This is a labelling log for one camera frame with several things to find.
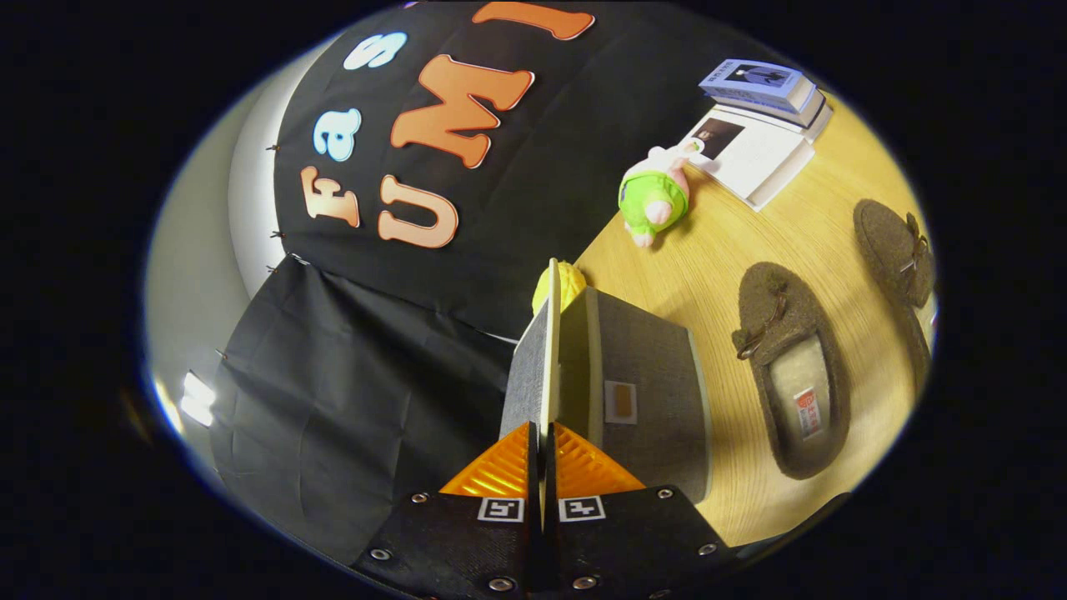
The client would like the row of black cloth clips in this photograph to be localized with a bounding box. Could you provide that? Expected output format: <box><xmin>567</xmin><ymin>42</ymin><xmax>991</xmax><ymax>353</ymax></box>
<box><xmin>215</xmin><ymin>143</ymin><xmax>288</xmax><ymax>361</ymax></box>

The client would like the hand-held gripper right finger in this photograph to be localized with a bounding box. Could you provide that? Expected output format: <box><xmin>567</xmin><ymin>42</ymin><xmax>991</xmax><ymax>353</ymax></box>
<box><xmin>544</xmin><ymin>420</ymin><xmax>739</xmax><ymax>598</ymax></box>

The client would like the grey fabric storage box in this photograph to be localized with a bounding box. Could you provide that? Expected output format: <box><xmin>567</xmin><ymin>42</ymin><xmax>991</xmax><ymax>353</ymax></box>
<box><xmin>498</xmin><ymin>257</ymin><xmax>714</xmax><ymax>506</ymax></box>

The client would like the yellow knitted toy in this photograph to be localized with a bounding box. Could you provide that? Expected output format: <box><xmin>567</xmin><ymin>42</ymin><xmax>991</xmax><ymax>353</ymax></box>
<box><xmin>532</xmin><ymin>260</ymin><xmax>588</xmax><ymax>317</ymax></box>

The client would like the brown felt shoe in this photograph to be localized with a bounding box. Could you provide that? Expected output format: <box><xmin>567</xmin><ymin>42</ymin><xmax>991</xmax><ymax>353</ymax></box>
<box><xmin>731</xmin><ymin>261</ymin><xmax>852</xmax><ymax>481</ymax></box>
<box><xmin>852</xmin><ymin>197</ymin><xmax>937</xmax><ymax>403</ymax></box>

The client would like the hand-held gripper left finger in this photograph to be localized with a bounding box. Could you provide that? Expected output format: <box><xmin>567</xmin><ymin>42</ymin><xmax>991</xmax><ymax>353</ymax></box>
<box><xmin>353</xmin><ymin>420</ymin><xmax>544</xmax><ymax>598</ymax></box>

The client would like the green and pink plush toy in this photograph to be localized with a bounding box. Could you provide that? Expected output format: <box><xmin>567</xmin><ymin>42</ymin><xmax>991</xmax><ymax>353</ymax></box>
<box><xmin>618</xmin><ymin>139</ymin><xmax>706</xmax><ymax>249</ymax></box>

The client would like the blue cover book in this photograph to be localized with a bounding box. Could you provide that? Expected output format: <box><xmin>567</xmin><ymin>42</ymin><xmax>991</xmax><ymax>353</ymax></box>
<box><xmin>699</xmin><ymin>57</ymin><xmax>817</xmax><ymax>114</ymax></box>

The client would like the white book with dark photo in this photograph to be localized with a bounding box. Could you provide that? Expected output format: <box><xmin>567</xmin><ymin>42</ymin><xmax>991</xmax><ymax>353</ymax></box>
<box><xmin>679</xmin><ymin>103</ymin><xmax>817</xmax><ymax>213</ymax></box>

